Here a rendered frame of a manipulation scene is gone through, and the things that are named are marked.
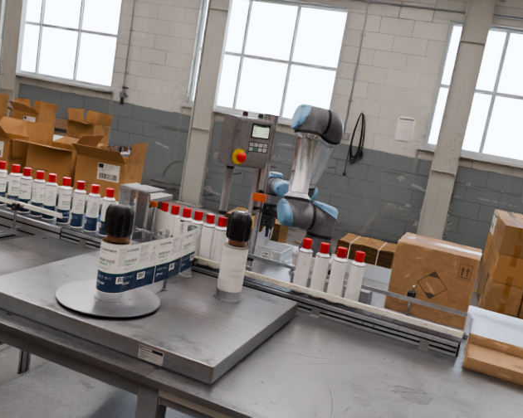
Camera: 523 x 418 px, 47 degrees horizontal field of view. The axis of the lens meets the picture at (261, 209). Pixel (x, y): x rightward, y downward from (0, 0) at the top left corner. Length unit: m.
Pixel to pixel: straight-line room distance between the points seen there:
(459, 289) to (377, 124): 5.45
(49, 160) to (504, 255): 3.66
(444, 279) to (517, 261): 3.14
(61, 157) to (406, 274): 2.55
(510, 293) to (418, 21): 3.63
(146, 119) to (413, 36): 3.73
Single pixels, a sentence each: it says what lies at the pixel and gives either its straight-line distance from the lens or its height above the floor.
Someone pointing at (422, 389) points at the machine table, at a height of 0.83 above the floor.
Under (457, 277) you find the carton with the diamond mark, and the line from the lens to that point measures 2.33.
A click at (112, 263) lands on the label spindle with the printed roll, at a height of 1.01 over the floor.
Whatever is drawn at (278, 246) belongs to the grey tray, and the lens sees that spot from 2.99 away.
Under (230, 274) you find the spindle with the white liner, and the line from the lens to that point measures 1.98.
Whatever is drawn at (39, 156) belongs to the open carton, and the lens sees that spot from 4.25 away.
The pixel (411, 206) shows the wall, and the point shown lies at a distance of 7.66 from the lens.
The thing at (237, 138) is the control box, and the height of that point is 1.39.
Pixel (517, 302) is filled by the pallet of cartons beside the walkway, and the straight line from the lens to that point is 5.53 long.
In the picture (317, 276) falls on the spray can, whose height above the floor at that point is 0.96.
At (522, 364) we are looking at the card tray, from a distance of 2.26.
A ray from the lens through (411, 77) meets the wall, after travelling 7.65.
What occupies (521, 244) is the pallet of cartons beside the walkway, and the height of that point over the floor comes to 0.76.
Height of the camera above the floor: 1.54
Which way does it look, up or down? 10 degrees down
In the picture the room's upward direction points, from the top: 10 degrees clockwise
